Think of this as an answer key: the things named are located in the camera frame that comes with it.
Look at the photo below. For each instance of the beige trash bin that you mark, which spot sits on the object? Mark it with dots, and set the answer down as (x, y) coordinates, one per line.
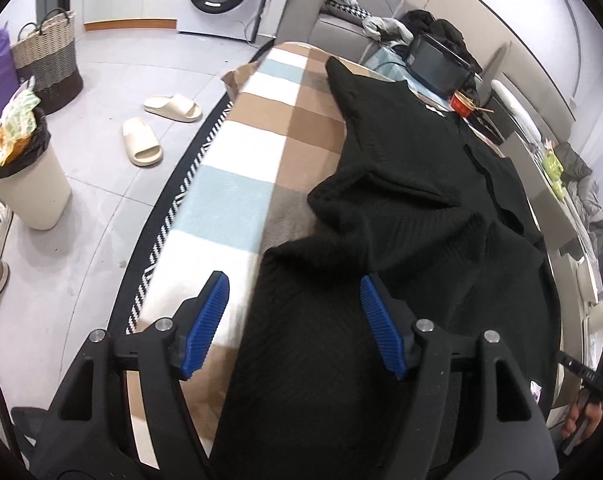
(31, 195)

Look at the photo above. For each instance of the white washing machine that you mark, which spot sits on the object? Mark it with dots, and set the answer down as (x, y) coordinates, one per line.
(231, 15)

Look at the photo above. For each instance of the person's right hand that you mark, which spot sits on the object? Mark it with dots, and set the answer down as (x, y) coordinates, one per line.
(581, 422)

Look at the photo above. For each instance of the pile of black clothes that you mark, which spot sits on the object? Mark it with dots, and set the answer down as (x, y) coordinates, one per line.
(446, 35)

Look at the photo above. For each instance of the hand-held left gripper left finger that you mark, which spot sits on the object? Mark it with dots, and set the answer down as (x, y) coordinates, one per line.
(205, 327)

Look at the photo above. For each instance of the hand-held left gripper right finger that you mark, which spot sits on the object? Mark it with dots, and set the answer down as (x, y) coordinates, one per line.
(381, 330)

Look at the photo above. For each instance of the white padded board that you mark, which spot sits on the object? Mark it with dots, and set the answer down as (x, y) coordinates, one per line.
(519, 110)

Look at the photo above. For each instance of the black cooking pot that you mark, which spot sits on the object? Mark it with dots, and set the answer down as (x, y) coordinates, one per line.
(431, 67)

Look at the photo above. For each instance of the light blue side table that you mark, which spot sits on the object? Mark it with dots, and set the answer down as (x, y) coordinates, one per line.
(386, 62)

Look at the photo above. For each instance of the beige cabinet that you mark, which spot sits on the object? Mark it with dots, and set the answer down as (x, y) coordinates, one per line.
(556, 220)

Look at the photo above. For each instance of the beige slipper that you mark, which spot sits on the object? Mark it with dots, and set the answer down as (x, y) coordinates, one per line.
(174, 107)
(141, 145)

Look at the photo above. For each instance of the small grey garment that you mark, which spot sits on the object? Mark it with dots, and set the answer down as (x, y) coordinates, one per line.
(389, 27)

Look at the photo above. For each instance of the green plush toy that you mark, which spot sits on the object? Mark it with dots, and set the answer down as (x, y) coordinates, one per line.
(554, 172)

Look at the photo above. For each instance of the grey jacket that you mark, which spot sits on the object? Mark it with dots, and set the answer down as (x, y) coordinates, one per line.
(581, 185)

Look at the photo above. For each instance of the black knit sweater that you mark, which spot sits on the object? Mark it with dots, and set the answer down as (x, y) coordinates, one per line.
(406, 185)

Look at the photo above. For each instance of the grey sofa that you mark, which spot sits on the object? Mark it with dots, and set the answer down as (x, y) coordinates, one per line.
(306, 15)

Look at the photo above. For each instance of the woven laundry basket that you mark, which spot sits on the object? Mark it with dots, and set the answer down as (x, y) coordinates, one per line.
(46, 70)

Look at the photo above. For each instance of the red bowl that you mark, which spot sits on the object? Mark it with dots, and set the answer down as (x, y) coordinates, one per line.
(461, 105)

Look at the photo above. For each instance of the checkered plaid blanket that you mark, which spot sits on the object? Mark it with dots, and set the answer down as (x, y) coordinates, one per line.
(241, 160)

